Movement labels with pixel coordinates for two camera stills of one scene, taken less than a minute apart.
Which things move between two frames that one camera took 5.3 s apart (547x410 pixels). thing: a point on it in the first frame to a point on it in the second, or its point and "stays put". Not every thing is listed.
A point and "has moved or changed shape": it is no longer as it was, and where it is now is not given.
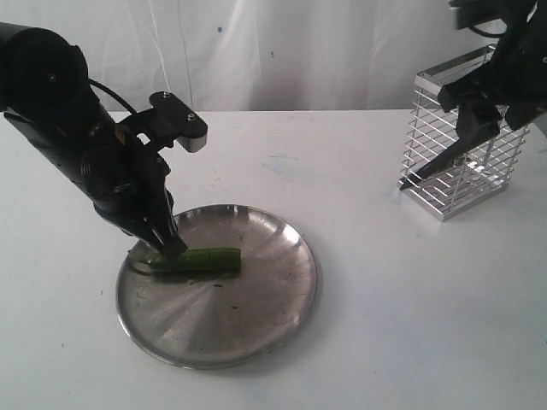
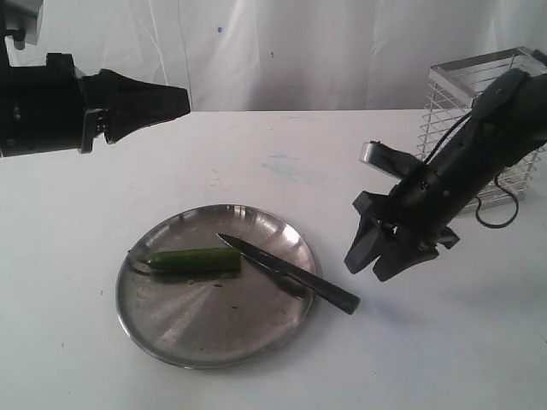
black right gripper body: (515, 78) to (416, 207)
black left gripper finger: (161, 228) to (131, 104)
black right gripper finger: (476, 124) to (367, 245)
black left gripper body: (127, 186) to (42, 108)
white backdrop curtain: (257, 55) stays put
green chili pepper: (200, 260) stays put
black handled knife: (441, 161) has moved or changed shape
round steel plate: (227, 319) stays put
